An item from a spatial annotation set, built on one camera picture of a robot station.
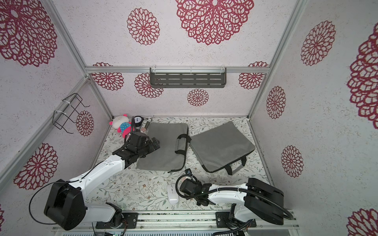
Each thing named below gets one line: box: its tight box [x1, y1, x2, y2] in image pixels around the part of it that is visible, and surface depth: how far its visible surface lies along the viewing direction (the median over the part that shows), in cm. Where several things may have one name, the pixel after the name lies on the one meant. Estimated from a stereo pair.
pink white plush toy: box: [108, 114, 133, 139], surface depth 110 cm
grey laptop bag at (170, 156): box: [136, 122, 192, 173], surface depth 97 cm
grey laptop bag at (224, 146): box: [189, 120, 256, 176], surface depth 100 cm
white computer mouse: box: [167, 182, 180, 205], surface depth 82 cm
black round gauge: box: [133, 116, 144, 127], surface depth 119 cm
